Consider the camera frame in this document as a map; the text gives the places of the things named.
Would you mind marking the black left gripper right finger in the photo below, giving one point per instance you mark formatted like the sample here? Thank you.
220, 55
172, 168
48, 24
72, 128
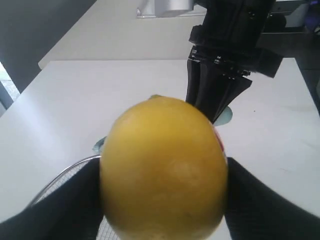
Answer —
256, 212

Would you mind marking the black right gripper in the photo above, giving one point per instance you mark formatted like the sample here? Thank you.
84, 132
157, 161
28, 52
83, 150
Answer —
226, 42

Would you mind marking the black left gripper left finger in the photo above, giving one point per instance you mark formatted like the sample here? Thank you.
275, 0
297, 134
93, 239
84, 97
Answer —
72, 212

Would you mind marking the teal handled peeler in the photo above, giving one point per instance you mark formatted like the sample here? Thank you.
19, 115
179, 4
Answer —
223, 119

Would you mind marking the yellow lemon with sticker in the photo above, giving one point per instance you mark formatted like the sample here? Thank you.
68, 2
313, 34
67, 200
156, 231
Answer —
163, 173

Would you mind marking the oval wire mesh basket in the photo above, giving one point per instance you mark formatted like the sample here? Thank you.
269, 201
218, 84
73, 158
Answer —
105, 231

